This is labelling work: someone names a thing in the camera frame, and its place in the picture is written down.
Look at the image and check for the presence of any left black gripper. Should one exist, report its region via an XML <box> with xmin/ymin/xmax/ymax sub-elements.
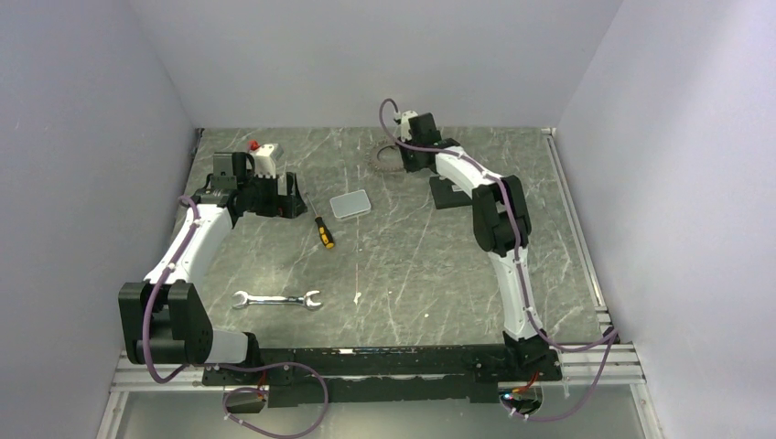
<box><xmin>239</xmin><ymin>169</ymin><xmax>307</xmax><ymax>219</ymax></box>

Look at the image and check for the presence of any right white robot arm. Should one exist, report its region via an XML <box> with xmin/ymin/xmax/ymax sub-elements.
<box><xmin>394</xmin><ymin>111</ymin><xmax>557</xmax><ymax>380</ymax></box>

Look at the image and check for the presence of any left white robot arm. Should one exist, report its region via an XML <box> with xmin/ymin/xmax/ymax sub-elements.
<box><xmin>118</xmin><ymin>152</ymin><xmax>307</xmax><ymax>384</ymax></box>

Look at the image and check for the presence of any yellow black screwdriver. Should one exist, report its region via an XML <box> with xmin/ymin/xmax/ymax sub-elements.
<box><xmin>305</xmin><ymin>192</ymin><xmax>335</xmax><ymax>250</ymax></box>

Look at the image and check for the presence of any black flat plate right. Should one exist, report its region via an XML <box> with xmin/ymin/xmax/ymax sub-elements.
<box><xmin>429</xmin><ymin>176</ymin><xmax>472</xmax><ymax>210</ymax></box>

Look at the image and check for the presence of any small grey white box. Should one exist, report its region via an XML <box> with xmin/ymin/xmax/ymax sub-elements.
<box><xmin>329</xmin><ymin>189</ymin><xmax>372</xmax><ymax>220</ymax></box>

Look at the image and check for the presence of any silver open-end wrench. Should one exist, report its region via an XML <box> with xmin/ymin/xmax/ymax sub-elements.
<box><xmin>232</xmin><ymin>290</ymin><xmax>323</xmax><ymax>311</ymax></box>

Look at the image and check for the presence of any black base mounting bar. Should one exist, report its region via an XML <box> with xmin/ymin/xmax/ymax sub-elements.
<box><xmin>202</xmin><ymin>344</ymin><xmax>563</xmax><ymax>408</ymax></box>

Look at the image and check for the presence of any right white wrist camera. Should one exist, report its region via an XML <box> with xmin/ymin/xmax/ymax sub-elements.
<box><xmin>393</xmin><ymin>110</ymin><xmax>418</xmax><ymax>143</ymax></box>

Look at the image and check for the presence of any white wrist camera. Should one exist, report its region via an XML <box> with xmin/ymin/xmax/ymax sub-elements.
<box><xmin>393</xmin><ymin>110</ymin><xmax>418</xmax><ymax>143</ymax></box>
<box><xmin>248</xmin><ymin>139</ymin><xmax>284</xmax><ymax>178</ymax></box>

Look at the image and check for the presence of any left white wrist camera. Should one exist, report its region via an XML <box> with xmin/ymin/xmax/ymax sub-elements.
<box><xmin>248</xmin><ymin>139</ymin><xmax>284</xmax><ymax>178</ymax></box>

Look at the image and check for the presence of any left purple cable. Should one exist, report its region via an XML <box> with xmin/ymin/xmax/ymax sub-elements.
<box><xmin>141</xmin><ymin>195</ymin><xmax>329</xmax><ymax>439</ymax></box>

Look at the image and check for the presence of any purple cable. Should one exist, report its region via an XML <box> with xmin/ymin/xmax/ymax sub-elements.
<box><xmin>379</xmin><ymin>98</ymin><xmax>620</xmax><ymax>423</ymax></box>
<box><xmin>141</xmin><ymin>195</ymin><xmax>329</xmax><ymax>439</ymax></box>

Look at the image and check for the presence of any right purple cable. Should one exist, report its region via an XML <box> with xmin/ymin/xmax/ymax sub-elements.
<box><xmin>379</xmin><ymin>98</ymin><xmax>620</xmax><ymax>423</ymax></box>

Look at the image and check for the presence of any aluminium rail frame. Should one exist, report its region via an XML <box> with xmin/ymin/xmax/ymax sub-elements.
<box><xmin>94</xmin><ymin>127</ymin><xmax>665</xmax><ymax>439</ymax></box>

